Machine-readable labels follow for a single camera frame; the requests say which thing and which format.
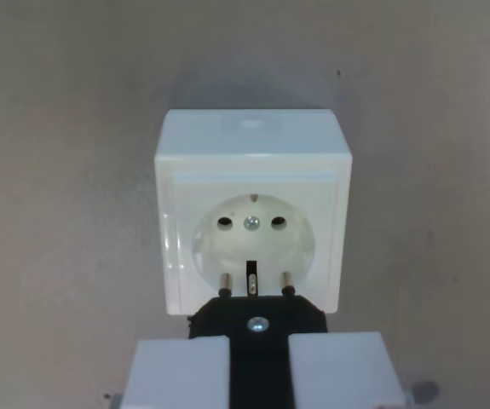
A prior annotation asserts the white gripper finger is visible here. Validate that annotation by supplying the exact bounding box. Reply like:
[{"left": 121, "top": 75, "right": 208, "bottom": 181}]
[
  {"left": 111, "top": 336, "right": 232, "bottom": 409},
  {"left": 287, "top": 331, "right": 410, "bottom": 409}
]

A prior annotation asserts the black two-pin power plug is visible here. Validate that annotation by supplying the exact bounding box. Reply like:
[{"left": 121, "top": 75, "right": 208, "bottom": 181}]
[{"left": 187, "top": 271, "right": 329, "bottom": 409}]

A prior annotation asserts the white wall socket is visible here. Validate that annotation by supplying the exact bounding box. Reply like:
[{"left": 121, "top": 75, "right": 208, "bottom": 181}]
[{"left": 153, "top": 108, "right": 354, "bottom": 318}]

